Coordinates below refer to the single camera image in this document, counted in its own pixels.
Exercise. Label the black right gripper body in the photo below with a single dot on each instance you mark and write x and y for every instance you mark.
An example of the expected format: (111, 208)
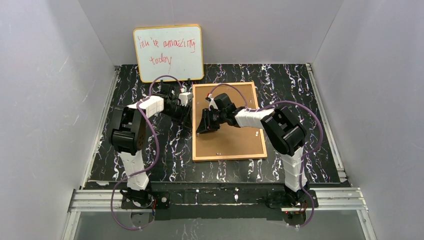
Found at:
(210, 117)

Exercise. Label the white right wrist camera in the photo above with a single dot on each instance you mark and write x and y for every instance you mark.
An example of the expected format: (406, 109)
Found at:
(211, 104)

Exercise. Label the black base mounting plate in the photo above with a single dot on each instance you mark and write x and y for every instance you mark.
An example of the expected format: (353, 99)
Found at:
(220, 212)

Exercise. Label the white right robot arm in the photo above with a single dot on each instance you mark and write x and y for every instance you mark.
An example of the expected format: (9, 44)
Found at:
(285, 132)

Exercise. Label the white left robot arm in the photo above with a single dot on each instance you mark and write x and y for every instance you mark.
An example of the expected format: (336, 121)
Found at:
(128, 125)

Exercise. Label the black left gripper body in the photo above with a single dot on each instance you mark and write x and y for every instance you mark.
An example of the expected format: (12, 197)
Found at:
(180, 112)

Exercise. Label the aluminium front rail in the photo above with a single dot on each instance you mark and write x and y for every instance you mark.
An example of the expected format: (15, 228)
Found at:
(345, 198)

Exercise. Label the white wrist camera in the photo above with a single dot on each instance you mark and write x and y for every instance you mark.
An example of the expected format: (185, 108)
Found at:
(184, 98)
(211, 104)

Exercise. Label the light wooden picture frame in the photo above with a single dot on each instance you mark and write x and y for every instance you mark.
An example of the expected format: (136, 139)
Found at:
(245, 90)

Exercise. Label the orange rimmed whiteboard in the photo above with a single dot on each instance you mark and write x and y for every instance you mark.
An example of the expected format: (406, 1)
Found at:
(173, 51)

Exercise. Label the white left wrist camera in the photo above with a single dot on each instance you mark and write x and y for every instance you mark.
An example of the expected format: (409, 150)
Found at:
(184, 98)

